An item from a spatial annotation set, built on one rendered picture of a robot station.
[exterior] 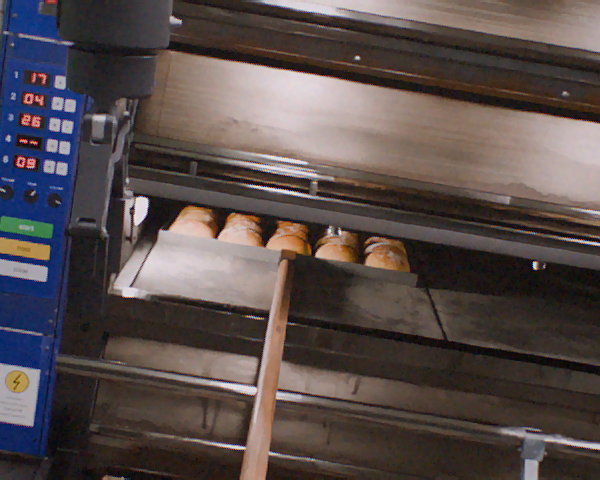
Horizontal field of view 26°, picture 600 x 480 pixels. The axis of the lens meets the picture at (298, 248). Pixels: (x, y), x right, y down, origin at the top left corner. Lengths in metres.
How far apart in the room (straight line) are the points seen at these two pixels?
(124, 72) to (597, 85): 1.32
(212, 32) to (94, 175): 1.20
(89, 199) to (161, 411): 1.34
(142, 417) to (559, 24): 0.99
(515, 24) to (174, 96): 0.58
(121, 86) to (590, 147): 1.35
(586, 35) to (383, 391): 0.71
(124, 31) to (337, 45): 1.19
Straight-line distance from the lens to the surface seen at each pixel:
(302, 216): 2.11
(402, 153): 2.24
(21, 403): 2.37
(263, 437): 1.67
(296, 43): 2.23
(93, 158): 1.05
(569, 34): 2.25
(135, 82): 1.09
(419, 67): 2.24
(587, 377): 2.39
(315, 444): 2.36
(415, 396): 2.38
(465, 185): 2.25
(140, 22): 1.07
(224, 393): 1.95
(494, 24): 2.23
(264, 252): 2.74
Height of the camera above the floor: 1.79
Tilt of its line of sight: 12 degrees down
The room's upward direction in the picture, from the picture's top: 10 degrees clockwise
